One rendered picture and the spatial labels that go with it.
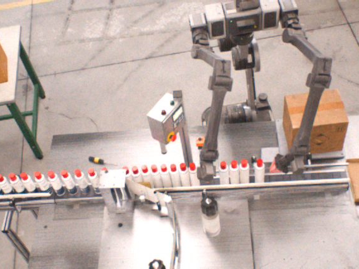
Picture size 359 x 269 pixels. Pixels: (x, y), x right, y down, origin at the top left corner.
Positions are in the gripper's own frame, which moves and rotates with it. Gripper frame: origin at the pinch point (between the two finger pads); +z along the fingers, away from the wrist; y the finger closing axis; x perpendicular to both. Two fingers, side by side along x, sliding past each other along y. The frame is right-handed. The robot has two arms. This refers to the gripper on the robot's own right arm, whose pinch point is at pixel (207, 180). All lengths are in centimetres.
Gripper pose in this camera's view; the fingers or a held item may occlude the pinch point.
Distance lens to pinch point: 286.8
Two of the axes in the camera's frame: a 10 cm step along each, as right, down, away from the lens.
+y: 9.9, -0.7, -1.0
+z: 1.2, 6.0, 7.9
